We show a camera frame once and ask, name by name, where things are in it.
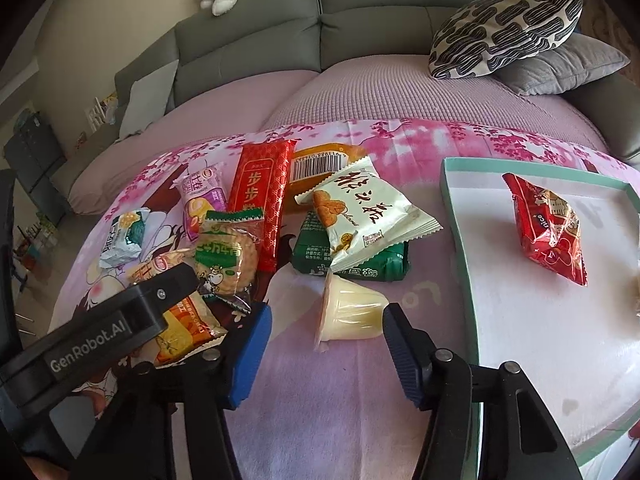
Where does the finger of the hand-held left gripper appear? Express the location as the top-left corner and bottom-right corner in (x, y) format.
(0, 169), (24, 367)
(131, 261), (199, 328)

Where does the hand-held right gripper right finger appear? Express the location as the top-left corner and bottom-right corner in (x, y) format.
(381, 302), (586, 480)

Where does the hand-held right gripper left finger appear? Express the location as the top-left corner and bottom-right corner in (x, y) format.
(70, 302), (273, 480)

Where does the orange yellow snack packet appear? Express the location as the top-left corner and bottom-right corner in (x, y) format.
(125, 249), (228, 367)

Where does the round rice cracker packet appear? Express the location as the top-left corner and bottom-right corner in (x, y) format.
(192, 207), (266, 313)

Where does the small green white packet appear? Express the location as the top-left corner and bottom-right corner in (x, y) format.
(97, 211), (147, 270)

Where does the yellow jelly cup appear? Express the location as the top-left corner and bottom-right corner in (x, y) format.
(314, 270), (391, 353)

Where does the white box with teal rim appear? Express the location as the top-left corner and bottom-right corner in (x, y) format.
(440, 156), (640, 466)

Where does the cream cookie print packet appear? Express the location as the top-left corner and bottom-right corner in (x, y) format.
(295, 156), (443, 273)

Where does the puffy red snack packet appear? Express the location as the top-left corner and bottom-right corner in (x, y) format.
(501, 172), (589, 287)

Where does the colourful toy pile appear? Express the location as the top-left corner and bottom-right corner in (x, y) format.
(12, 210), (57, 281)

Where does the pink printed blanket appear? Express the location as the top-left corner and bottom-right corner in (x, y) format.
(45, 117), (640, 480)

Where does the purple pink snack packet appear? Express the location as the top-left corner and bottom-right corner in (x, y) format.
(172, 162), (231, 241)

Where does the dark green snack packet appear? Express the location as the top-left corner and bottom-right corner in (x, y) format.
(291, 210), (411, 283)

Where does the dark cabinet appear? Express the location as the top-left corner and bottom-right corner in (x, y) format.
(2, 110), (68, 226)

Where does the long red snack packet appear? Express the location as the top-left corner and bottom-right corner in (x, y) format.
(227, 140), (296, 273)

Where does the small pale grey cushion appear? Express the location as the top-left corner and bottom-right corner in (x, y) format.
(118, 80), (178, 142)

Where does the small white rack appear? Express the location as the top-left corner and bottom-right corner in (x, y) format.
(82, 91), (121, 133)

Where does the orange packet with barcode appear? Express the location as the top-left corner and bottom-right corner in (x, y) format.
(286, 144), (371, 202)

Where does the grey sofa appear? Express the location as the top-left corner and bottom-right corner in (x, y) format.
(50, 0), (640, 171)

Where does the lilac knit sofa cover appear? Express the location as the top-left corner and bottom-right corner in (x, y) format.
(67, 52), (623, 221)

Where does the grey pillow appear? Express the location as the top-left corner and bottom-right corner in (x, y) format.
(495, 35), (631, 97)

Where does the black white patterned pillow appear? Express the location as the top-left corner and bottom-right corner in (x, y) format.
(428, 0), (585, 80)

